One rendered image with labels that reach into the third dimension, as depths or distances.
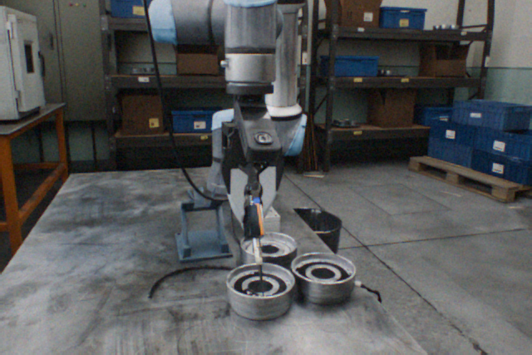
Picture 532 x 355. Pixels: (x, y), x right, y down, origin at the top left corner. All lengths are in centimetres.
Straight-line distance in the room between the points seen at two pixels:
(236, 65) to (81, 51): 386
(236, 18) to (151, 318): 44
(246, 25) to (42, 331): 50
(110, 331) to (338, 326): 32
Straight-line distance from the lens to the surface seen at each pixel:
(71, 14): 445
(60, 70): 447
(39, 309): 75
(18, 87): 279
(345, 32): 445
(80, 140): 475
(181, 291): 73
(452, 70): 520
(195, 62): 410
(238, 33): 60
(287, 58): 109
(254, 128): 57
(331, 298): 69
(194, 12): 72
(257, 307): 63
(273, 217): 90
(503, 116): 436
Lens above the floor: 117
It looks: 13 degrees down
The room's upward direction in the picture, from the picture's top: 1 degrees clockwise
